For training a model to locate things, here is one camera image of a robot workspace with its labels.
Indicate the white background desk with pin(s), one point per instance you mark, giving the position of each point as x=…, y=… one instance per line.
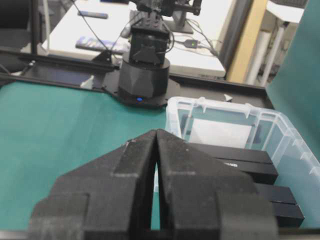
x=91, y=28

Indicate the black realsense box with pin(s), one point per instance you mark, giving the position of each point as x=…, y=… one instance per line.
x=256, y=163
x=286, y=209

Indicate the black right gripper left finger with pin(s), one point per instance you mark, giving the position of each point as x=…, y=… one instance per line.
x=108, y=198

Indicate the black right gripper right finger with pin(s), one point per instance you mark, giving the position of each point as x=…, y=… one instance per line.
x=206, y=199

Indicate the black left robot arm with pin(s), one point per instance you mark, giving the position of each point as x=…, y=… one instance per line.
x=144, y=71

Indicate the black monitor stand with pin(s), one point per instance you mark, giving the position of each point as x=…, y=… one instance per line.
x=178, y=24

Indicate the clear plastic storage case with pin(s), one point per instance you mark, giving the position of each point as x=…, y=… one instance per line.
x=243, y=126

